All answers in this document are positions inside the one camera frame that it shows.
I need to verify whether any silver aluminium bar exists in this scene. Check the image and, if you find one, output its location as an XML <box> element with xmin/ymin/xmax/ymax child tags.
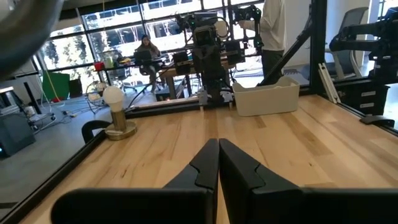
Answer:
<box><xmin>317</xmin><ymin>62</ymin><xmax>341</xmax><ymax>104</ymax></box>

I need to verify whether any light grey plastic bin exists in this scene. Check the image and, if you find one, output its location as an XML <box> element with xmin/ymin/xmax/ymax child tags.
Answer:
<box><xmin>232</xmin><ymin>75</ymin><xmax>301</xmax><ymax>118</ymax></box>

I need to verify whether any black neighbouring robot rig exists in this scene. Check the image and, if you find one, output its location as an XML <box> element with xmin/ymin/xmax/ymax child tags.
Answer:
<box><xmin>329</xmin><ymin>7</ymin><xmax>398</xmax><ymax>85</ymax></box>

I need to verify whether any white bulb table lamp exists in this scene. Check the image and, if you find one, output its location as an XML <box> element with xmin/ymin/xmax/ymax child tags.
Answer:
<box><xmin>102</xmin><ymin>85</ymin><xmax>137</xmax><ymax>141</ymax></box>

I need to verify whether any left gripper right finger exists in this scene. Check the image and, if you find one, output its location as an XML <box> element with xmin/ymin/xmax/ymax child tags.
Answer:
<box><xmin>220</xmin><ymin>138</ymin><xmax>398</xmax><ymax>224</ymax></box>

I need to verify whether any grey office chair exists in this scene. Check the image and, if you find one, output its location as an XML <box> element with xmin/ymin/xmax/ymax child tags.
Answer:
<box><xmin>328</xmin><ymin>6</ymin><xmax>373</xmax><ymax>80</ymax></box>

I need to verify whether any background work desk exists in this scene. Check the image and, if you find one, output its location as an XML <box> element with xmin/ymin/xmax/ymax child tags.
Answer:
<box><xmin>93</xmin><ymin>57</ymin><xmax>195</xmax><ymax>101</ymax></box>

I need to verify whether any black drawer cabinet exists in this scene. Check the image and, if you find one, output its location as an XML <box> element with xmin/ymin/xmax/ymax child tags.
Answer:
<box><xmin>335</xmin><ymin>82</ymin><xmax>389</xmax><ymax>116</ymax></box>

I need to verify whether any green board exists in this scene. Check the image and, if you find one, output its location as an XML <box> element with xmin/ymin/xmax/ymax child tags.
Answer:
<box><xmin>42</xmin><ymin>71</ymin><xmax>71</xmax><ymax>102</ymax></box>

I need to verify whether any grey equipment box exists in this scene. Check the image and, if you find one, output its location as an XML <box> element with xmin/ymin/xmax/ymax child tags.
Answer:
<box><xmin>0</xmin><ymin>113</ymin><xmax>37</xmax><ymax>158</ymax></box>

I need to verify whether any black laptop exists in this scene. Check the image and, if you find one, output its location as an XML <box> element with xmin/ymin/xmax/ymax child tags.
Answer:
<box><xmin>133</xmin><ymin>50</ymin><xmax>153</xmax><ymax>66</ymax></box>

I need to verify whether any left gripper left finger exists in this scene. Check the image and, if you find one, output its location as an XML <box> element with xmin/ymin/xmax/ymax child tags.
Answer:
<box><xmin>51</xmin><ymin>138</ymin><xmax>220</xmax><ymax>224</ymax></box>

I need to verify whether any black clamp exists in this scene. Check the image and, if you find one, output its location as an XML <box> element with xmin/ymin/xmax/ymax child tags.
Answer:
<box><xmin>81</xmin><ymin>119</ymin><xmax>111</xmax><ymax>144</ymax></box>
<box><xmin>360</xmin><ymin>114</ymin><xmax>396</xmax><ymax>128</ymax></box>

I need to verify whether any person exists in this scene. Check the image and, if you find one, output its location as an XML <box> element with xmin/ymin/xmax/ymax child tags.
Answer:
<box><xmin>135</xmin><ymin>34</ymin><xmax>165</xmax><ymax>94</ymax></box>
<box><xmin>239</xmin><ymin>0</ymin><xmax>287</xmax><ymax>86</ymax></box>

